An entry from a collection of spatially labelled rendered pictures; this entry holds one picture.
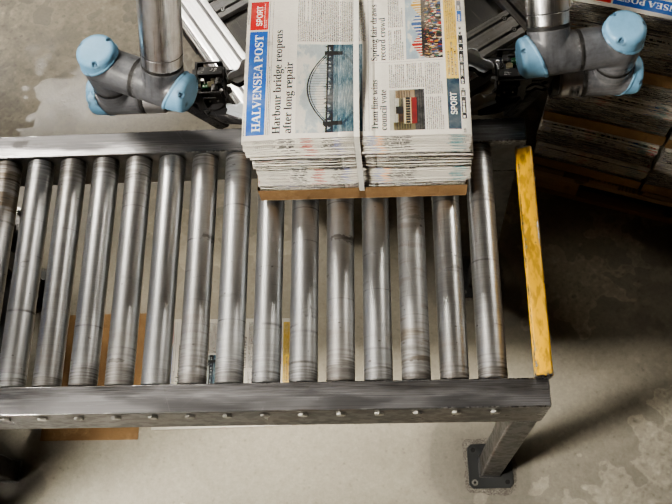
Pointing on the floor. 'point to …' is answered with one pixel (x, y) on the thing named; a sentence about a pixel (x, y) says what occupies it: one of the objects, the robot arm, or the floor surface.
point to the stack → (560, 136)
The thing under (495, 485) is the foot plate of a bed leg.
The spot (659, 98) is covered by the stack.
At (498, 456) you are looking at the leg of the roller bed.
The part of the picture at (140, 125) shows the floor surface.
